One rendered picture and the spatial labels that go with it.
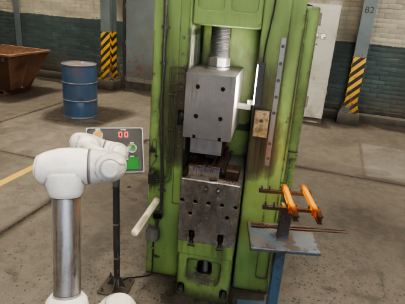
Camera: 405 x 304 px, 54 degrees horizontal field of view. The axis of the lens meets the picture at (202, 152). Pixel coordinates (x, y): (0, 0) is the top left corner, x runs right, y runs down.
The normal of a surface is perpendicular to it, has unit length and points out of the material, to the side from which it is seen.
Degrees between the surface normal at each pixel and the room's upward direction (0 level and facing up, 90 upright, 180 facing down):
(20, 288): 0
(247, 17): 90
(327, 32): 90
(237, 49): 90
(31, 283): 0
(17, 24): 90
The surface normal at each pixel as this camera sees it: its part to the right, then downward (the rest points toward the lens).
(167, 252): -0.19, 0.33
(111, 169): 0.32, 0.08
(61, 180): 0.14, 0.19
